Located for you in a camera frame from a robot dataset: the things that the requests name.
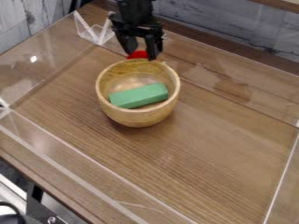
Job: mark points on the clear acrylic tray wall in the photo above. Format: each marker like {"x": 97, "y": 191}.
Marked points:
{"x": 216, "y": 164}

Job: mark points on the clear acrylic corner bracket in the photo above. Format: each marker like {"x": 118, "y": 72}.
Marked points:
{"x": 97, "y": 34}

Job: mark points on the wooden bowl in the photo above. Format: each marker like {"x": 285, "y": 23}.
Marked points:
{"x": 134, "y": 73}

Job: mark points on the red fruit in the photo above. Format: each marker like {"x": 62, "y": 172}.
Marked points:
{"x": 137, "y": 55}

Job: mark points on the green rectangular block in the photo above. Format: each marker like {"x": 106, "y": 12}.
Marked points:
{"x": 138, "y": 96}

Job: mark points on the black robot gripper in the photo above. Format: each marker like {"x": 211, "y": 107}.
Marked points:
{"x": 133, "y": 21}

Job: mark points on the black metal table frame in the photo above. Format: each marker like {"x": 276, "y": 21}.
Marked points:
{"x": 44, "y": 208}

